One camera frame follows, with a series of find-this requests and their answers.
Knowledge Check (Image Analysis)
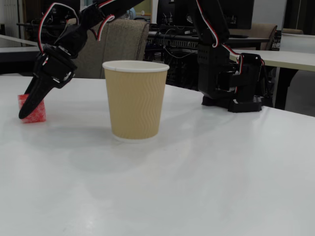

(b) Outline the black computer desk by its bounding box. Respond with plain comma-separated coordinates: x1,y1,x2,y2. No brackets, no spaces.
147,30,271,51

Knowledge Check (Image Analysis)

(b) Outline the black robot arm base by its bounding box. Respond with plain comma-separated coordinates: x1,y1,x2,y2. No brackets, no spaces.
201,53,271,114

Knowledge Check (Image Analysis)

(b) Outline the beige upholstered chair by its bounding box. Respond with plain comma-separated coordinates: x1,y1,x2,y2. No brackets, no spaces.
66,18,151,80

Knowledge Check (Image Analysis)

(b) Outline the red white black servo cable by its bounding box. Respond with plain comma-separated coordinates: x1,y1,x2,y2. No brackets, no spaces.
195,0,244,94
37,1,81,54
89,14,116,42

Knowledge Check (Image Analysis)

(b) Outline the tan paper cup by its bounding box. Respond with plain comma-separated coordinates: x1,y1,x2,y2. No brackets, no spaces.
102,60,170,144

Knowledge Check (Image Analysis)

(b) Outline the red sugared gummy cube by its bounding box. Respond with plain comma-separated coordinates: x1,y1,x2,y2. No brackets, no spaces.
17,93,47,124

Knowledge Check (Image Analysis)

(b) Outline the white table with dark legs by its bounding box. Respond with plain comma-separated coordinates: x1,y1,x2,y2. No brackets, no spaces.
228,49,315,111
0,34,42,74

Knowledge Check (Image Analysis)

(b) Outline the tan office chair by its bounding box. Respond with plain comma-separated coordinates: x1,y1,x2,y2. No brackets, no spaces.
282,28,305,35
227,23,278,51

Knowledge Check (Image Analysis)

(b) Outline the white cabinet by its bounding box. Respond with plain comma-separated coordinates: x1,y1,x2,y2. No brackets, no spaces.
280,33,315,52

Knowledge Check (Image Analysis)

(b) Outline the black computer monitor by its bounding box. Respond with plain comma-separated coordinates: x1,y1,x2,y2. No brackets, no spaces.
156,0,197,25
221,0,254,30

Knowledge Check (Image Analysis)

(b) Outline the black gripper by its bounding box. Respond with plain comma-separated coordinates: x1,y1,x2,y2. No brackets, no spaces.
19,44,77,120

